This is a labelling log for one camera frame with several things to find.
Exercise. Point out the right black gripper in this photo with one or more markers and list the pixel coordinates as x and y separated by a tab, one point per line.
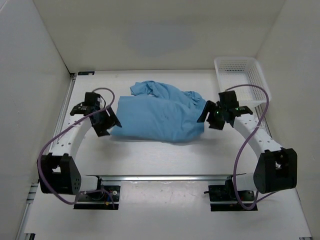
214	124

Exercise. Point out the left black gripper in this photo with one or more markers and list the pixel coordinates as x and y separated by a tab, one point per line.
101	130

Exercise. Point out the light blue shorts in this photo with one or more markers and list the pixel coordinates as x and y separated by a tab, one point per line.
159	112

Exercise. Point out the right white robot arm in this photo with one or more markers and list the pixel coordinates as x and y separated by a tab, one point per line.
276	168

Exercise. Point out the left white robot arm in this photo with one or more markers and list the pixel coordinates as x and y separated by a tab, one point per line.
57	170

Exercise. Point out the white plastic mesh basket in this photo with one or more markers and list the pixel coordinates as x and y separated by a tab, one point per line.
246	73

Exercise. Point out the blue label sticker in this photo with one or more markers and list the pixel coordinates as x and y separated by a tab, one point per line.
86	73

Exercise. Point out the aluminium left rail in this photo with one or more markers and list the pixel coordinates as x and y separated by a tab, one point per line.
65	104

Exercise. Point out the aluminium front rail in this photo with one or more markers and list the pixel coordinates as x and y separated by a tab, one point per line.
165	178

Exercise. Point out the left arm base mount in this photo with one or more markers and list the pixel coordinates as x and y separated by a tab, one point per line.
101	200

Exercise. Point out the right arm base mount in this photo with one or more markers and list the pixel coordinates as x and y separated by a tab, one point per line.
223	199

